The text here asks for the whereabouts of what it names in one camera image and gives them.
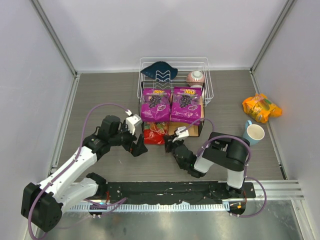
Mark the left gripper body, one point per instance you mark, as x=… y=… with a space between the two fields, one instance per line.
x=132 y=145

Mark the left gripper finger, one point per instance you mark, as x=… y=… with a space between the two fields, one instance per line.
x=139 y=150
x=140 y=141

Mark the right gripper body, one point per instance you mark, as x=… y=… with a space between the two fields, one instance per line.
x=173 y=145

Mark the red fruit candy bag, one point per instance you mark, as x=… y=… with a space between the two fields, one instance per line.
x=154 y=132

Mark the purple blackcurrant candy bag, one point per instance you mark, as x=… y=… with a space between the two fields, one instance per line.
x=155 y=105

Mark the orange candy bag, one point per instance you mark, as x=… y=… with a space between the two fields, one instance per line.
x=260 y=108

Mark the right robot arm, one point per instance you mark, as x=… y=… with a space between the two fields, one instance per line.
x=228 y=151

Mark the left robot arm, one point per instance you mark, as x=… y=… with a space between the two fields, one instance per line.
x=44 y=204

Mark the black wooden two-tier shelf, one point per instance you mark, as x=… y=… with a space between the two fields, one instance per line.
x=194 y=130

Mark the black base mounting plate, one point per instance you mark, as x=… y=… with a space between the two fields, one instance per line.
x=173 y=192

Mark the dark blue leaf plate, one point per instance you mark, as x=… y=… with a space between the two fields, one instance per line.
x=160 y=71

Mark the pink patterned bowl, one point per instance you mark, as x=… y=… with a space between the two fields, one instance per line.
x=195 y=78

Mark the light blue mug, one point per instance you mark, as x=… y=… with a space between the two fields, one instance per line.
x=254 y=133

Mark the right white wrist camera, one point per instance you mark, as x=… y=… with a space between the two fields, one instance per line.
x=180 y=134

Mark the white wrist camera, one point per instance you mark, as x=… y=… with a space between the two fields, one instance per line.
x=180 y=134
x=132 y=121

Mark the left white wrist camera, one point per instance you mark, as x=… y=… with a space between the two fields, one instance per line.
x=132 y=121

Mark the white slotted cable duct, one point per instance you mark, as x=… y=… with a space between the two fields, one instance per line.
x=128 y=208

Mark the white wire dish rack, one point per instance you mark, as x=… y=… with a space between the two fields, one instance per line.
x=184 y=66

